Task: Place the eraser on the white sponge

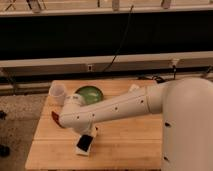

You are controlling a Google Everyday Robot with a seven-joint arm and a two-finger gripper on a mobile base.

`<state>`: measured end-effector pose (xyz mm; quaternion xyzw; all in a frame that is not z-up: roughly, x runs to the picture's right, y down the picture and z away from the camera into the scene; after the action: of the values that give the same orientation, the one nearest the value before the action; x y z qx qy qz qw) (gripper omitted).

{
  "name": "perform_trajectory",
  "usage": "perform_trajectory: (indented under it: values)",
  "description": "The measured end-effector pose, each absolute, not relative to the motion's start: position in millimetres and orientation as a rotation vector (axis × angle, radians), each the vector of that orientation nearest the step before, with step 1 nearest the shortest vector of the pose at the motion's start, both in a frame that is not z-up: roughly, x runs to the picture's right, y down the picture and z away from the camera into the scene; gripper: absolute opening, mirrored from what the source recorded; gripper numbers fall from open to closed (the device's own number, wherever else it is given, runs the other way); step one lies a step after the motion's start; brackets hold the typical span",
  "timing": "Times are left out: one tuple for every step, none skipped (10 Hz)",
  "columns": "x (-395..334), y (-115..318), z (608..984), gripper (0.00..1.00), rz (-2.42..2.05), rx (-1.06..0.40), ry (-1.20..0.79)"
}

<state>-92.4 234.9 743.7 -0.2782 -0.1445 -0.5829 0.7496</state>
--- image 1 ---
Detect black hanging cable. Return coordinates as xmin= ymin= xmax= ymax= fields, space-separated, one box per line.
xmin=101 ymin=4 xmax=135 ymax=73

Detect green round bowl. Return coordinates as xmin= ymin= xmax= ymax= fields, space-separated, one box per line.
xmin=76 ymin=86 xmax=103 ymax=105

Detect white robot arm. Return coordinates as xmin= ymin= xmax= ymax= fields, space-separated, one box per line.
xmin=59 ymin=78 xmax=213 ymax=171

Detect black eraser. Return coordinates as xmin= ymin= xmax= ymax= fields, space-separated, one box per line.
xmin=77 ymin=135 xmax=93 ymax=151

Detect translucent plastic cup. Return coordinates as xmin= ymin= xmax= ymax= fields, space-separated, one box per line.
xmin=49 ymin=84 xmax=67 ymax=106

